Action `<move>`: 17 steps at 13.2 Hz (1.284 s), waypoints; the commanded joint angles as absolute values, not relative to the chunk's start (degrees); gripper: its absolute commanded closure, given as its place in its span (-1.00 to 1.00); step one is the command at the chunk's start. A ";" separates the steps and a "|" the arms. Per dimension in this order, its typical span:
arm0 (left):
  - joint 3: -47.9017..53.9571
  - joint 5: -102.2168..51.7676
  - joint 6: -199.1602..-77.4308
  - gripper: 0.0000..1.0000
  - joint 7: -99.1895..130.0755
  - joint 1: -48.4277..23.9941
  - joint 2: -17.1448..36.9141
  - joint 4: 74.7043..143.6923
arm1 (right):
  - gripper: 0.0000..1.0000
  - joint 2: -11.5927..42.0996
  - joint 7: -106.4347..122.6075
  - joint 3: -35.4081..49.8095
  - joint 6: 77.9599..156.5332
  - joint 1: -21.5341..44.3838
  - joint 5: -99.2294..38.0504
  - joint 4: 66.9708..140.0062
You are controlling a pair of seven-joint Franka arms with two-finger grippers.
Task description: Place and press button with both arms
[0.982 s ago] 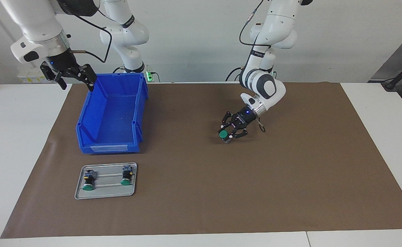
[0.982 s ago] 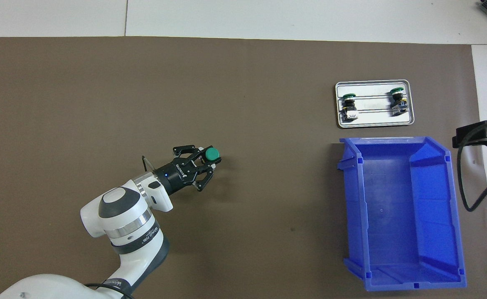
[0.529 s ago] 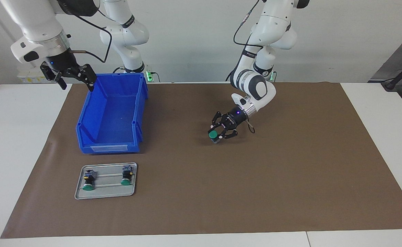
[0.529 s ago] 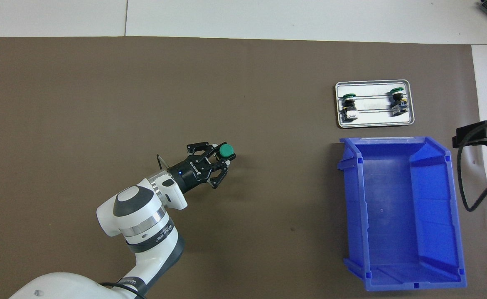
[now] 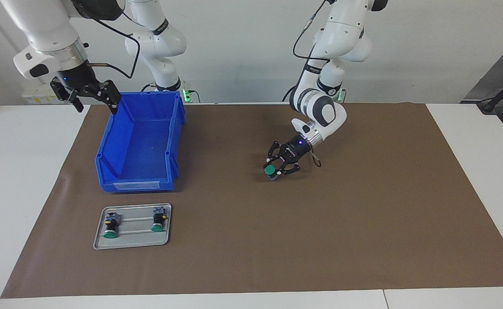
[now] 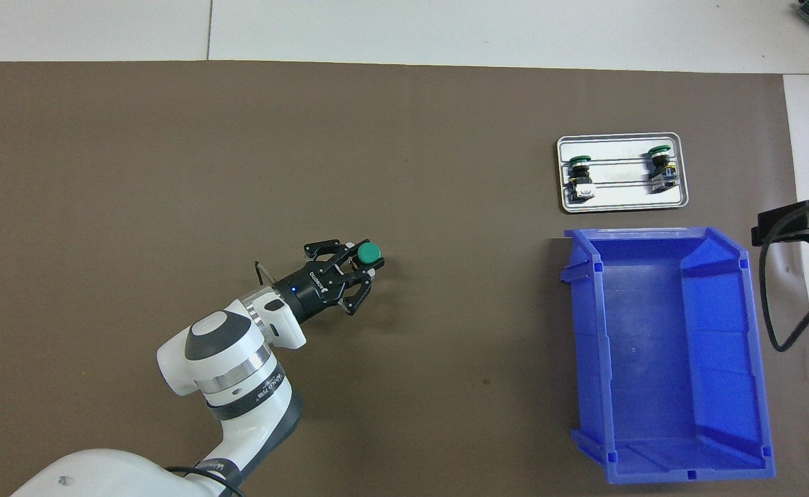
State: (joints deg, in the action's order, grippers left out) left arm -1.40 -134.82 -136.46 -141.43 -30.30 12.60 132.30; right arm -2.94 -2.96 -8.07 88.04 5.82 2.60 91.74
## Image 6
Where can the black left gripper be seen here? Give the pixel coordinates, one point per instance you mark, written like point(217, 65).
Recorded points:
point(315, 290)

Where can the green push button switch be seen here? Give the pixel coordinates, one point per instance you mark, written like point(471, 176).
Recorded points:
point(370, 254)
point(661, 172)
point(581, 181)

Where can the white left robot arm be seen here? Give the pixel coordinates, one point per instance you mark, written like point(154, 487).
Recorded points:
point(218, 345)

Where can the brown table mat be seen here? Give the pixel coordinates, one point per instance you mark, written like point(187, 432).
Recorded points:
point(170, 172)

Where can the silver metal tray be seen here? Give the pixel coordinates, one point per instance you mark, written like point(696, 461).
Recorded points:
point(618, 148)

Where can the blue plastic storage bin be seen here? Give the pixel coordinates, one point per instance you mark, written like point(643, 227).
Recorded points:
point(653, 359)

